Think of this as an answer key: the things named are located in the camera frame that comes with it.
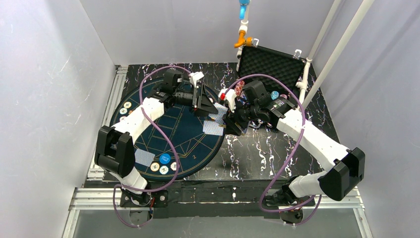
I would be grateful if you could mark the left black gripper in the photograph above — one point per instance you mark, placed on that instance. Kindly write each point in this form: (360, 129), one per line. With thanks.
(198, 97)

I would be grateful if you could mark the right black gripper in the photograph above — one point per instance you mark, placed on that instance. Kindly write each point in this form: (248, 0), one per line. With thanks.
(239, 119)

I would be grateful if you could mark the blue patterned playing cards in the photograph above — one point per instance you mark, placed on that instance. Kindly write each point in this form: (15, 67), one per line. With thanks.
(222, 110)

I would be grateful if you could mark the dealt cards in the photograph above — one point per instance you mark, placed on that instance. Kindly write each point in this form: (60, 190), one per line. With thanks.
(143, 157)
(212, 128)

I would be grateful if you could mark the blue small blind button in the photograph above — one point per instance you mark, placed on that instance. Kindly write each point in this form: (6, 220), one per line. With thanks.
(164, 158)

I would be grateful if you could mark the red white poker chip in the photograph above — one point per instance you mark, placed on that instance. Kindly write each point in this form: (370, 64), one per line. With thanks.
(173, 166)

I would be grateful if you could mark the orange chip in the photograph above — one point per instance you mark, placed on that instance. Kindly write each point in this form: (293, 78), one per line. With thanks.
(154, 167)

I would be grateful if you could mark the light blue poker chip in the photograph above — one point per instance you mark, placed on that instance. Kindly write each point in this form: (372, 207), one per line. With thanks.
(163, 170)

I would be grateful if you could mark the playing card deck box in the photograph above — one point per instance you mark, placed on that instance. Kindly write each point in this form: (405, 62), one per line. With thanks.
(238, 129)

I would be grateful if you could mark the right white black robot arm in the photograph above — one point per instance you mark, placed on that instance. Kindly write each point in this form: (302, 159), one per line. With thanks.
(342, 168)

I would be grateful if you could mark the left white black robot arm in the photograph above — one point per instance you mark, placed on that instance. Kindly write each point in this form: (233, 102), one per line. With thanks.
(115, 151)

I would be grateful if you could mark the light blue chip row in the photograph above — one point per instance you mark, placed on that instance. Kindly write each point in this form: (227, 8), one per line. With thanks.
(274, 95)

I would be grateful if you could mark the red white chip row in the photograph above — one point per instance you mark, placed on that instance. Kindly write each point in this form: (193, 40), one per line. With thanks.
(238, 88)

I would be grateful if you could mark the black poker chip case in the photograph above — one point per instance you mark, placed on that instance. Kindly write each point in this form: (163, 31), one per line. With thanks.
(276, 70)

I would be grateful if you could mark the round dark blue poker mat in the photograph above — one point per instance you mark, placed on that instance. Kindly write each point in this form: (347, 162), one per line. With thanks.
(194, 148)

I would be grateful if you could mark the orange pipe clamp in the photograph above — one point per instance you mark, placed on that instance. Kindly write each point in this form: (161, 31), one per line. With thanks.
(243, 40)

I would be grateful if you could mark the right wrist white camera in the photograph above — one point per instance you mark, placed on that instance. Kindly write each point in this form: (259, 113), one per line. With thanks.
(228, 96)

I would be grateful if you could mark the white pvc pipe frame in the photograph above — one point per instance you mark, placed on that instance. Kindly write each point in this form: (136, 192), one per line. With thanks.
(342, 56)

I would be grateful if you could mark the aluminium rail left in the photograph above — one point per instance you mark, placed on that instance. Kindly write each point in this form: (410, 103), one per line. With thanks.
(95, 172)

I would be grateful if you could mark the aluminium rail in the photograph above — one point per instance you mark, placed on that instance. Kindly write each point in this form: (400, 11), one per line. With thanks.
(102, 199)
(95, 172)

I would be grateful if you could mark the aluminium rail front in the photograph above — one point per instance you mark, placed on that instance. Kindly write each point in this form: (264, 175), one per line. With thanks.
(102, 199)

